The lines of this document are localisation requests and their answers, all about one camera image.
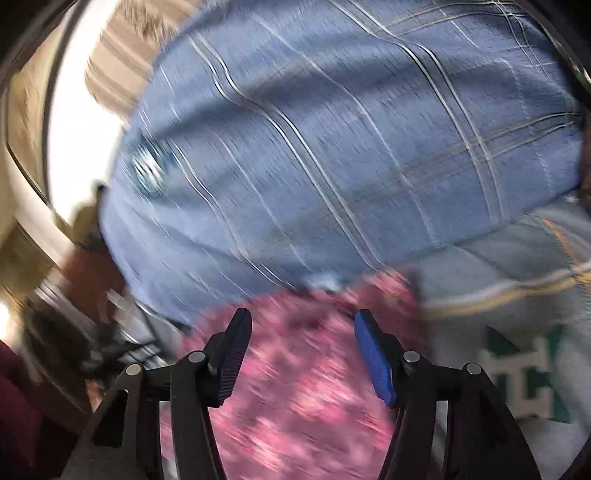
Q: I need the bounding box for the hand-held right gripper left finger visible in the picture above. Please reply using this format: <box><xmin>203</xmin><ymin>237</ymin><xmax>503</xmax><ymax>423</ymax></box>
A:
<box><xmin>60</xmin><ymin>308</ymin><xmax>254</xmax><ymax>480</ymax></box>

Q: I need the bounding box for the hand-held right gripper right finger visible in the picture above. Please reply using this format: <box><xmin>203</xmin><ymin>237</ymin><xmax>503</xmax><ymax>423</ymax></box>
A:
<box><xmin>353</xmin><ymin>309</ymin><xmax>544</xmax><ymax>480</ymax></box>

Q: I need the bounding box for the pink floral shirt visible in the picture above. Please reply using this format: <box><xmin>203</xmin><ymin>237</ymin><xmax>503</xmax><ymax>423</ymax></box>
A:
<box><xmin>178</xmin><ymin>270</ymin><xmax>422</xmax><ymax>480</ymax></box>

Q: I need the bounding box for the grey-blue plaid bed sheet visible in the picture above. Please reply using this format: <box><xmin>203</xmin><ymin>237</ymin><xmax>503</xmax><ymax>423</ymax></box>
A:
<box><xmin>406</xmin><ymin>194</ymin><xmax>591</xmax><ymax>480</ymax></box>

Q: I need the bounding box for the reddish brown cushion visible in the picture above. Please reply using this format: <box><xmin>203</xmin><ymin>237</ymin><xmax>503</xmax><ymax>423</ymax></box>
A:
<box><xmin>60</xmin><ymin>249</ymin><xmax>126</xmax><ymax>320</ymax></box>

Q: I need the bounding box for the olive green cloth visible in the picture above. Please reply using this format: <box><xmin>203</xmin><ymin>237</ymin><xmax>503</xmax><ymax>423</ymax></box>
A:
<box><xmin>71</xmin><ymin>182</ymin><xmax>110</xmax><ymax>251</ymax></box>

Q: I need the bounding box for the blue plaid quilt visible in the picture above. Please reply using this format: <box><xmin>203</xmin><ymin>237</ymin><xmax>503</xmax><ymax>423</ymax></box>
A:
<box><xmin>99</xmin><ymin>0</ymin><xmax>585</xmax><ymax>325</ymax></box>

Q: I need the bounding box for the dark red cloth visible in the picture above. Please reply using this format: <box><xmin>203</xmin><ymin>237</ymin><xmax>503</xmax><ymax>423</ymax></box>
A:
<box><xmin>0</xmin><ymin>339</ymin><xmax>88</xmax><ymax>480</ymax></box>

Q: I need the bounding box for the beige striped pillow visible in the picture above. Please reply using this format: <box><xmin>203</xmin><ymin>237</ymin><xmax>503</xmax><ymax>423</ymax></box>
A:
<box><xmin>85</xmin><ymin>0</ymin><xmax>205</xmax><ymax>126</ymax></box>

